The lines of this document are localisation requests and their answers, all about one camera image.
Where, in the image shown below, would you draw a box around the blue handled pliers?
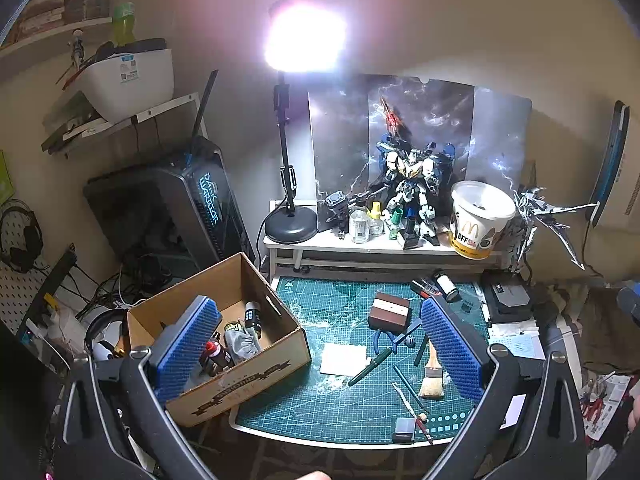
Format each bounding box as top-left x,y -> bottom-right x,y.
372,317 -> 423,357

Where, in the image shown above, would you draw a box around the brown white sanding block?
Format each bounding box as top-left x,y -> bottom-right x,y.
369,292 -> 412,334

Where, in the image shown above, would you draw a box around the black flat device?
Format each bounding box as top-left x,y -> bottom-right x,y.
482,272 -> 534,324

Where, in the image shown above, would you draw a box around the clear glass bottle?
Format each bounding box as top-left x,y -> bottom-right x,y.
349,200 -> 371,244

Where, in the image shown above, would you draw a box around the dark green craft tool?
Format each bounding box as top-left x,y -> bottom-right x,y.
348,347 -> 392,387

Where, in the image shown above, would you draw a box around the black white cylinder bottle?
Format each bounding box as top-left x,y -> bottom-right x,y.
432,270 -> 460,304

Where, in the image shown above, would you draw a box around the small grey box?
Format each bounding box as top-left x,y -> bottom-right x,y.
392,419 -> 417,444

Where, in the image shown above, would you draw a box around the white plastic basin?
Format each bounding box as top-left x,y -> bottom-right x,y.
79,49 -> 176,122

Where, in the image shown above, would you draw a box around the green soda bottle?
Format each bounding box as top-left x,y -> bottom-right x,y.
112,0 -> 139,49

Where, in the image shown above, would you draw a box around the thin white stick tool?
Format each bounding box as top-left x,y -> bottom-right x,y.
391,382 -> 419,418

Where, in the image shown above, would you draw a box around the dark engine model part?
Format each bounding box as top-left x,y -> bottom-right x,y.
324,191 -> 352,237

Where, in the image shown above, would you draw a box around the dark fuzzy blanket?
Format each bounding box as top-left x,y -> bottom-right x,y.
530,280 -> 640,377

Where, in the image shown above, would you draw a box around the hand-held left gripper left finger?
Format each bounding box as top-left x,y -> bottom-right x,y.
55,295 -> 223,480

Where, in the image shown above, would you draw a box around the white pegboard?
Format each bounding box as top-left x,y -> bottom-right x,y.
0,265 -> 57,332

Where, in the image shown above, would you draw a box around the grey stormy backdrop panel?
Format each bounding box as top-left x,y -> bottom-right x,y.
307,74 -> 531,221

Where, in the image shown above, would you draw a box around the white wall shelf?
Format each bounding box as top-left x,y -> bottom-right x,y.
42,92 -> 201,159

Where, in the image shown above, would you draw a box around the green cutting mat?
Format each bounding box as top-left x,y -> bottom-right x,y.
235,275 -> 493,443

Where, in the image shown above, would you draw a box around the red scissors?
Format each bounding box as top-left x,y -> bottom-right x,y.
581,394 -> 607,422

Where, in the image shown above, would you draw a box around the white square paper pad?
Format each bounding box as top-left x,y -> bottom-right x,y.
320,344 -> 371,376

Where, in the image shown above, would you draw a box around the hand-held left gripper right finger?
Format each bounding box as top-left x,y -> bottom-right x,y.
420,295 -> 588,480

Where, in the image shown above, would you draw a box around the silver winged model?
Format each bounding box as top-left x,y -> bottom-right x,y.
511,185 -> 599,272

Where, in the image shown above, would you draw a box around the red hobby knife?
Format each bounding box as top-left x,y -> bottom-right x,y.
415,410 -> 435,446

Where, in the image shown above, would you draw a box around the wooden paint brush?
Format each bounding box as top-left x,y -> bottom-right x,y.
417,340 -> 445,400

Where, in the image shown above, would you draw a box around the blue black curved board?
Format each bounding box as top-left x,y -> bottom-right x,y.
585,101 -> 631,227

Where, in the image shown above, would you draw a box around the black computer tower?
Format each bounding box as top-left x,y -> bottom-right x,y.
82,135 -> 256,272

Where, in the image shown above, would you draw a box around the brown cardboard box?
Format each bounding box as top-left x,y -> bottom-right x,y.
125,252 -> 313,428

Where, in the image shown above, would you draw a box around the black spray bottle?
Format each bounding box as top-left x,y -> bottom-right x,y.
244,301 -> 264,341

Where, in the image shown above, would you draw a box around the white shelf riser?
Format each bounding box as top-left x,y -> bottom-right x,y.
262,232 -> 506,275

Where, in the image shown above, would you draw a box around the blue white robot model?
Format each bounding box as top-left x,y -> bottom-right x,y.
370,97 -> 458,251

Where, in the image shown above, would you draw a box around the red cap dark bottle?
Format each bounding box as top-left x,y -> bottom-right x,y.
201,340 -> 234,374

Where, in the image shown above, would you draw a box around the printed paper bucket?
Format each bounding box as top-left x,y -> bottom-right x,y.
449,180 -> 517,261

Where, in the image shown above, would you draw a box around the grey cloth bundle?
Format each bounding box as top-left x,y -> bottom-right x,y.
222,322 -> 262,364

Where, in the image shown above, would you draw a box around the black desk lamp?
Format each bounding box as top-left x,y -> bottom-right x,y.
257,0 -> 348,246

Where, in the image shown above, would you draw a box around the black headphones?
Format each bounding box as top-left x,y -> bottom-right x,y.
0,207 -> 44,274

